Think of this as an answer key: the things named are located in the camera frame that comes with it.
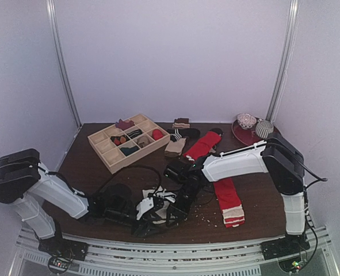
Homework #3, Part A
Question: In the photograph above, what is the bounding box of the black white striped sock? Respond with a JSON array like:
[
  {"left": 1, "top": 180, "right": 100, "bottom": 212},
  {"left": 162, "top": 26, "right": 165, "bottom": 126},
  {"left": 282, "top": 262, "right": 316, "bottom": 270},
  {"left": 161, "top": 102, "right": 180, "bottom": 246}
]
[{"left": 166, "top": 128, "right": 200, "bottom": 142}]

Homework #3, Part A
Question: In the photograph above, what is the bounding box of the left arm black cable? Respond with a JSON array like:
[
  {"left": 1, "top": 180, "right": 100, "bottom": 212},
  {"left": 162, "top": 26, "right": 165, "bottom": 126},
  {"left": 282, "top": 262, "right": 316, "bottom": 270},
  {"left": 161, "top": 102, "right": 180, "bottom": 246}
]
[{"left": 94, "top": 165, "right": 162, "bottom": 202}]

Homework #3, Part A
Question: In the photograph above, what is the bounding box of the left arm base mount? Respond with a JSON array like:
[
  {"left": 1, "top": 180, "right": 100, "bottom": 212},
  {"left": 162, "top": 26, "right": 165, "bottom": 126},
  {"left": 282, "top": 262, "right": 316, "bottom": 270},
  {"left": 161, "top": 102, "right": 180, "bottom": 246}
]
[{"left": 38, "top": 237, "right": 89, "bottom": 275}]

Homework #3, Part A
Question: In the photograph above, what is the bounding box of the red folded sock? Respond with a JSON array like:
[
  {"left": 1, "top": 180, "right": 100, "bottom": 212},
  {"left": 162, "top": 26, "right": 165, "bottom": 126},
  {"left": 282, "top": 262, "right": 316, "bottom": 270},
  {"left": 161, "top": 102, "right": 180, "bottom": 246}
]
[{"left": 182, "top": 131, "right": 221, "bottom": 162}]

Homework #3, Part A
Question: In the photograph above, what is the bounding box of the front aluminium rail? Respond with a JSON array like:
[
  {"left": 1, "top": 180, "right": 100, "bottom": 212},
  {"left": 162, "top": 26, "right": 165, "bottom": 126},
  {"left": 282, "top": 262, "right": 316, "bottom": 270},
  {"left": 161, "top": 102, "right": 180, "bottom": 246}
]
[{"left": 6, "top": 227, "right": 340, "bottom": 275}]

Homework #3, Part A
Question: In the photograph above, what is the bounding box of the wooden compartment box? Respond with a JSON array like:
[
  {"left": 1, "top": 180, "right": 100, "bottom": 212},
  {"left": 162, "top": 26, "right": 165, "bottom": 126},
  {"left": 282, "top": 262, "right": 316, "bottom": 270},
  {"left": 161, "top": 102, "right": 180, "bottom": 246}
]
[{"left": 87, "top": 114, "right": 170, "bottom": 174}]

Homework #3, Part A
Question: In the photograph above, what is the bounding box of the striped ceramic cup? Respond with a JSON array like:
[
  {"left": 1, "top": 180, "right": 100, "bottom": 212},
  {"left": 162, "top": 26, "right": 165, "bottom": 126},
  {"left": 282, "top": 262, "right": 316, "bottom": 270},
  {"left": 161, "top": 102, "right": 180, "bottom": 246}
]
[{"left": 255, "top": 120, "right": 274, "bottom": 139}]

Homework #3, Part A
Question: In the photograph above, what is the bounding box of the dotted white bowl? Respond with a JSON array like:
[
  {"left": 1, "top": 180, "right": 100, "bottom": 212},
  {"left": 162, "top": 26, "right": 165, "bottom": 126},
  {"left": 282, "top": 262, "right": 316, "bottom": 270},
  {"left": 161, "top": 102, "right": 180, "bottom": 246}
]
[{"left": 237, "top": 113, "right": 257, "bottom": 129}]

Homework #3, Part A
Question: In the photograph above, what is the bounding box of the red sock with stripes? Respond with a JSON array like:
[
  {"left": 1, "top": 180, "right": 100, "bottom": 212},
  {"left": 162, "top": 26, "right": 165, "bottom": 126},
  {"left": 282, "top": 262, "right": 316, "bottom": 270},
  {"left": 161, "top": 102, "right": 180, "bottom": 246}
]
[{"left": 213, "top": 178, "right": 245, "bottom": 228}]

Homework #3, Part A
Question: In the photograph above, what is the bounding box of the right aluminium frame post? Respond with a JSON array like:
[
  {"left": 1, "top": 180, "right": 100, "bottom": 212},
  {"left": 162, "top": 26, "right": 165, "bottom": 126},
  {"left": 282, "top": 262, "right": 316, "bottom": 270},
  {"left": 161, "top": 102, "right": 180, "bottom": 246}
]
[{"left": 266, "top": 0, "right": 300, "bottom": 123}]

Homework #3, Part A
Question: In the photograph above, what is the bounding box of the left aluminium frame post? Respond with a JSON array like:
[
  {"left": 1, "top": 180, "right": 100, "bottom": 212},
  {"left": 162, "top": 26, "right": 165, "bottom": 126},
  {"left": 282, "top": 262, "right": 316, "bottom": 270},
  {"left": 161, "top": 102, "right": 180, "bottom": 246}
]
[{"left": 46, "top": 0, "right": 82, "bottom": 129}]

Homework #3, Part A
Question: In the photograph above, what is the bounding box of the cream and brown sock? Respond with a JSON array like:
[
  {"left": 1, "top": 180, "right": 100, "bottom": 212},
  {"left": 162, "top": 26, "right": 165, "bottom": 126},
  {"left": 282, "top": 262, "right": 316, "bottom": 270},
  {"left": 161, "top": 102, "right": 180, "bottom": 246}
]
[{"left": 139, "top": 187, "right": 176, "bottom": 225}]

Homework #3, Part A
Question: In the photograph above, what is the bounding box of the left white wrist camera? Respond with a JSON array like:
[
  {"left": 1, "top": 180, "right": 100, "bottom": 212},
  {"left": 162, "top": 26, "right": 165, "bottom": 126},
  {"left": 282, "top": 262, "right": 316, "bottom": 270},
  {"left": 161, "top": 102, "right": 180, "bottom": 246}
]
[{"left": 136, "top": 197, "right": 154, "bottom": 221}]

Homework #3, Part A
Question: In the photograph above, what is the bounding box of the red plate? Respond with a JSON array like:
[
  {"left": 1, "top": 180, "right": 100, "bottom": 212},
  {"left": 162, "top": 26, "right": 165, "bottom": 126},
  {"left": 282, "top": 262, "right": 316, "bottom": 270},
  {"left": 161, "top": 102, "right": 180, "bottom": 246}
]
[{"left": 231, "top": 119, "right": 283, "bottom": 147}]

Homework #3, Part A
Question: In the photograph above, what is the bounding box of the strawberry pattern sock in box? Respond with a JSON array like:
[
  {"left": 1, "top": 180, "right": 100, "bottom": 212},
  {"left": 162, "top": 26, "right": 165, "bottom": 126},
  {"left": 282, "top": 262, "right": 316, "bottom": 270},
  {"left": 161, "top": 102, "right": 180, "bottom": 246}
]
[{"left": 110, "top": 135, "right": 129, "bottom": 146}]

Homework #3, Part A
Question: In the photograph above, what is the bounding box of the black striped sock in box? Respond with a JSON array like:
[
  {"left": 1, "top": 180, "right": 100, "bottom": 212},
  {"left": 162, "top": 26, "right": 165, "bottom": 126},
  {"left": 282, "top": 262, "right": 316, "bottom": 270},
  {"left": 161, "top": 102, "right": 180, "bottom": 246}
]
[{"left": 127, "top": 129, "right": 143, "bottom": 139}]

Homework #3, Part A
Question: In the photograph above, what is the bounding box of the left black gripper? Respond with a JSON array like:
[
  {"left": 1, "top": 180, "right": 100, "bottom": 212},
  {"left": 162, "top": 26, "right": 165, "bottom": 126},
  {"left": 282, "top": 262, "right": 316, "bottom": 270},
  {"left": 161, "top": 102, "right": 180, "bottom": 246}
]
[{"left": 105, "top": 207, "right": 165, "bottom": 237}]

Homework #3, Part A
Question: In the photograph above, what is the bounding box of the purple sock in box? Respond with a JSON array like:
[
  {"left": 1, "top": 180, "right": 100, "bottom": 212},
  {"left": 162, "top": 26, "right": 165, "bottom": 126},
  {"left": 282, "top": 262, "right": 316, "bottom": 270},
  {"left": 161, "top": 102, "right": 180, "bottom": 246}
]
[{"left": 115, "top": 119, "right": 135, "bottom": 131}]

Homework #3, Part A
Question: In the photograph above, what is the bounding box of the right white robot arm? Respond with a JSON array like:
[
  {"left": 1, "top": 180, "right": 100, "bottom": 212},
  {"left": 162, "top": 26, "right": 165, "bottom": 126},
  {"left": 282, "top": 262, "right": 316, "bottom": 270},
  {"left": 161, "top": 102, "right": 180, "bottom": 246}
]
[{"left": 163, "top": 133, "right": 327, "bottom": 254}]

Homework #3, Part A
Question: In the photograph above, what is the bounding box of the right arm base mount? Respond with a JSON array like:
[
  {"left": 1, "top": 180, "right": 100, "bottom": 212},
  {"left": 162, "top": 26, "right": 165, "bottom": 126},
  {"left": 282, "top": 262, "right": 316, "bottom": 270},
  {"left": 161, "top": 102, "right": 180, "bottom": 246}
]
[{"left": 261, "top": 237, "right": 310, "bottom": 274}]

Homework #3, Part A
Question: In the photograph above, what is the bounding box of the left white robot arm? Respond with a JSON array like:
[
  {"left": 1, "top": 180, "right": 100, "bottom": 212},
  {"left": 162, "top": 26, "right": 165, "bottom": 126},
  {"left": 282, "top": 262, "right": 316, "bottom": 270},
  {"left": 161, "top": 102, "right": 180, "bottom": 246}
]
[{"left": 0, "top": 148, "right": 163, "bottom": 255}]

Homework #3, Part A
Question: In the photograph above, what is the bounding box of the beige brown folded sock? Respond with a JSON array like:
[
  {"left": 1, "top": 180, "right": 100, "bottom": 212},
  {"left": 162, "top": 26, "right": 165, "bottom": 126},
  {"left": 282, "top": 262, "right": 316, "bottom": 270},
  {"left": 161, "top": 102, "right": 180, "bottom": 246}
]
[{"left": 164, "top": 138, "right": 186, "bottom": 158}]

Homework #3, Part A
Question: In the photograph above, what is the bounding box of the teal sock in box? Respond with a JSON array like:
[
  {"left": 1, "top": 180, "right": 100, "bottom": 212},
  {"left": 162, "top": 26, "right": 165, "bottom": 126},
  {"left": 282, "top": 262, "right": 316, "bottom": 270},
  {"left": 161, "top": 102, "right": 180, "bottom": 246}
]
[{"left": 120, "top": 146, "right": 139, "bottom": 156}]

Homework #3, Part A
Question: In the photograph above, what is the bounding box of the beige sock in box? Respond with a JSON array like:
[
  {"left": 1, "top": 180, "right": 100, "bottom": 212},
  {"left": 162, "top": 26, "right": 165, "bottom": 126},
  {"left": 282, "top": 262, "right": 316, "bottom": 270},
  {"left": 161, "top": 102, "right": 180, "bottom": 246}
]
[{"left": 136, "top": 136, "right": 151, "bottom": 148}]

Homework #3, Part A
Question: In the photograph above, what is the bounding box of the brown striped folded sock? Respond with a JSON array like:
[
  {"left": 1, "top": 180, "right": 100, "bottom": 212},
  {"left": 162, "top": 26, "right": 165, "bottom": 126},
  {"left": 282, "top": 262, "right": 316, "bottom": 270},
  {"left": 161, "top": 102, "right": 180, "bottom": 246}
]
[{"left": 172, "top": 118, "right": 190, "bottom": 129}]

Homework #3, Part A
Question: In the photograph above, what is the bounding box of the red rolled sock in box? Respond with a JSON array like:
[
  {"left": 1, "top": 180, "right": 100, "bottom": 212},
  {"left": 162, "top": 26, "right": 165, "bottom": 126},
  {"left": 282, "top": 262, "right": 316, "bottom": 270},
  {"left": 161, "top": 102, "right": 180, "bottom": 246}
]
[{"left": 152, "top": 129, "right": 163, "bottom": 140}]

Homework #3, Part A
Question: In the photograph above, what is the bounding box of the aluminium frame post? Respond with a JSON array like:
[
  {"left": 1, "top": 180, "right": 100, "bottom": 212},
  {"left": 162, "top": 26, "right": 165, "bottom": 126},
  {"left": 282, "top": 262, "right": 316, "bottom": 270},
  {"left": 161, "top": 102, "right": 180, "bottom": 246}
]
[
  {"left": 266, "top": 0, "right": 300, "bottom": 123},
  {"left": 46, "top": 0, "right": 82, "bottom": 129}
]

